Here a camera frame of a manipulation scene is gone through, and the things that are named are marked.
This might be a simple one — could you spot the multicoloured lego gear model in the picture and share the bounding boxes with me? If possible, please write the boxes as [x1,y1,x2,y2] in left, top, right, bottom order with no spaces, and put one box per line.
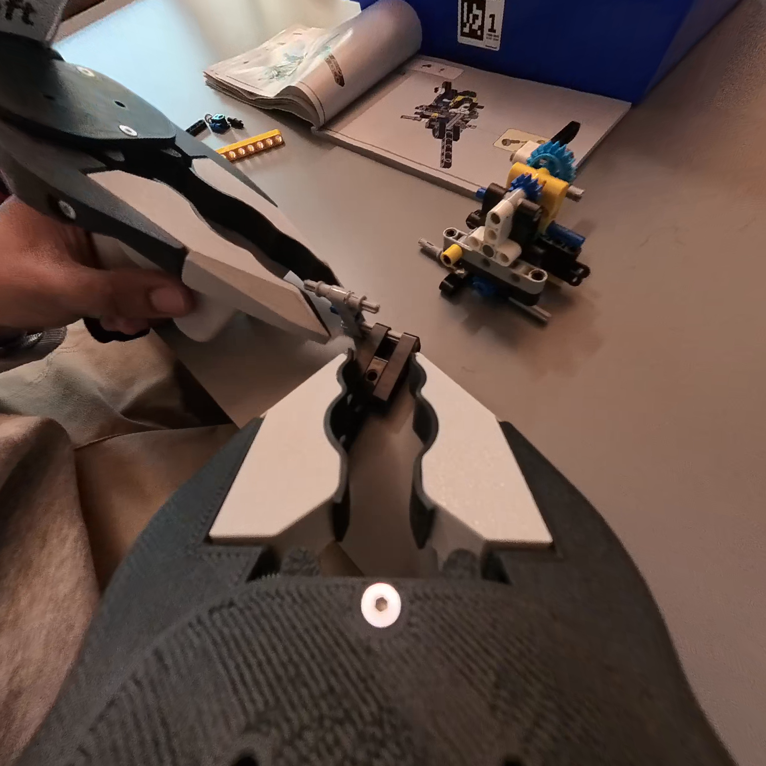
[419,121,590,327]

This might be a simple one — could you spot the black lego beam grey axle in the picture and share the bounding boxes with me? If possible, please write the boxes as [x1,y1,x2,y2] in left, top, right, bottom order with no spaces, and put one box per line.
[302,278,422,456]

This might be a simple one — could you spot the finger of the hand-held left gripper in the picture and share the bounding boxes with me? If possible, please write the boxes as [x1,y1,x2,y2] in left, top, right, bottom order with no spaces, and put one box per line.
[174,144,346,289]
[89,170,333,346]

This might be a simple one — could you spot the large blue storage bin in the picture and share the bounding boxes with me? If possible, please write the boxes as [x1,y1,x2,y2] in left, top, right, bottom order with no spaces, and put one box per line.
[407,0,743,105]

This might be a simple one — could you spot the person's left hand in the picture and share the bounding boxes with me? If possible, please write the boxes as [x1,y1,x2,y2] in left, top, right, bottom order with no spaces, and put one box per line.
[0,197,196,336]

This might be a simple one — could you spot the person's grey sweatshirt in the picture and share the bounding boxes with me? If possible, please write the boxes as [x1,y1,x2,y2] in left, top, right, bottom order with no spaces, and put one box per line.
[0,413,103,766]

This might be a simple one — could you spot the yellow lego beam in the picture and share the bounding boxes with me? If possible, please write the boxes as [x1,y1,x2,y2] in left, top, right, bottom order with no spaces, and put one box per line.
[215,128,285,161]

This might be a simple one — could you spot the person's beige trousers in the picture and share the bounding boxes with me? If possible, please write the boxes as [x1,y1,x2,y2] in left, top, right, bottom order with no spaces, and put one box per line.
[0,323,240,590]

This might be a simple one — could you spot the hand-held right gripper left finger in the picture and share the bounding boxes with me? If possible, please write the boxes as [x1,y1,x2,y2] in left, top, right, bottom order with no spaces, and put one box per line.
[206,350,360,548]

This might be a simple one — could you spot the open lego instruction booklet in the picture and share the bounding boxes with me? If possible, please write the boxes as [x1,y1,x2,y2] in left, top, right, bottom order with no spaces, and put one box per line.
[203,0,632,198]

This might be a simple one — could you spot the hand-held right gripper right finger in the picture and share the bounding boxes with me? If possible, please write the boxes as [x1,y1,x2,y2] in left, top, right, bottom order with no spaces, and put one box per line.
[409,352,554,569]

